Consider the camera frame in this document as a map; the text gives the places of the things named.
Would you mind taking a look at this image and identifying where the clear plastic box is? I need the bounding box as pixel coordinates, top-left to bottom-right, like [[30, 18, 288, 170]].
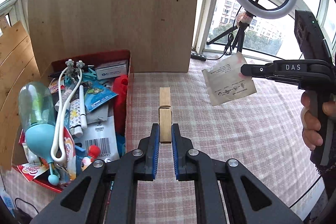
[[94, 60, 129, 80]]

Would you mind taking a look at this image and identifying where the blue plastic clip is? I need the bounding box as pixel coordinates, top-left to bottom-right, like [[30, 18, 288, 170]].
[[81, 65, 98, 81]]

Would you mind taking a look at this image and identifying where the white massager with grey balls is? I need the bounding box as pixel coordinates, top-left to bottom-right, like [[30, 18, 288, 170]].
[[51, 59, 88, 164]]

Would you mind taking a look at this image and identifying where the black cable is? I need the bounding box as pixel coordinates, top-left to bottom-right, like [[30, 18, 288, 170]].
[[206, 32, 237, 60]]

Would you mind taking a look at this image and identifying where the white paper packet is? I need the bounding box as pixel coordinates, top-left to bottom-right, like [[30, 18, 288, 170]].
[[202, 53, 257, 106]]

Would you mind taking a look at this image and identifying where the wooden wall panel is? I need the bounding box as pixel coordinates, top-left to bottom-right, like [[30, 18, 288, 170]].
[[0, 21, 40, 169]]

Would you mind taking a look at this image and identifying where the white barcode packet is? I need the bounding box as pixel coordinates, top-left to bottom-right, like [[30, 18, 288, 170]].
[[76, 115, 121, 161]]

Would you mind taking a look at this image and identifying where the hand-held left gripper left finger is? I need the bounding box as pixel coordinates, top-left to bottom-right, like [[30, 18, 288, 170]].
[[31, 123, 160, 224]]

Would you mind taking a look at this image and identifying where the blue printed packet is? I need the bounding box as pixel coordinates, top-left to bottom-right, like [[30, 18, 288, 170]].
[[84, 80, 118, 112]]

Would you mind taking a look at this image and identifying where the red plastic item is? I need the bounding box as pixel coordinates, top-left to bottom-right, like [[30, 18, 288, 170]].
[[113, 74, 129, 135]]

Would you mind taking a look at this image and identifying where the pink plaid desktop cloth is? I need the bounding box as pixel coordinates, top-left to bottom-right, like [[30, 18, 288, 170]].
[[0, 57, 328, 224]]

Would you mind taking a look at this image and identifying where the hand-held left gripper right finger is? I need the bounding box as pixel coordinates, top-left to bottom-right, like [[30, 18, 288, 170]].
[[171, 123, 305, 224]]

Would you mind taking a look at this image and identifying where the person's right hand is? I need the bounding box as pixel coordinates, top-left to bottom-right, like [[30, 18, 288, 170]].
[[301, 90, 336, 152]]

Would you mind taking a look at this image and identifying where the white stylus pen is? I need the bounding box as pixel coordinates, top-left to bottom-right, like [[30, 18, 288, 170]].
[[79, 85, 88, 128]]

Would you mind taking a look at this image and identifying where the red cardboard box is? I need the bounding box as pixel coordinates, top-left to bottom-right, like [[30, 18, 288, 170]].
[[12, 49, 132, 193]]

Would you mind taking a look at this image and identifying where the light wooden board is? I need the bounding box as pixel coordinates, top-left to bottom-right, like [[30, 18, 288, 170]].
[[28, 0, 201, 73]]

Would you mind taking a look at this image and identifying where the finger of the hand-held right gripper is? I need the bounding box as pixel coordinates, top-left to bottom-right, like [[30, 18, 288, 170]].
[[240, 63, 276, 78]]

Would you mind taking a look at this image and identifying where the wooden clothespin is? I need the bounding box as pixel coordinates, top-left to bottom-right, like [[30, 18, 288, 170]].
[[158, 87, 173, 144]]

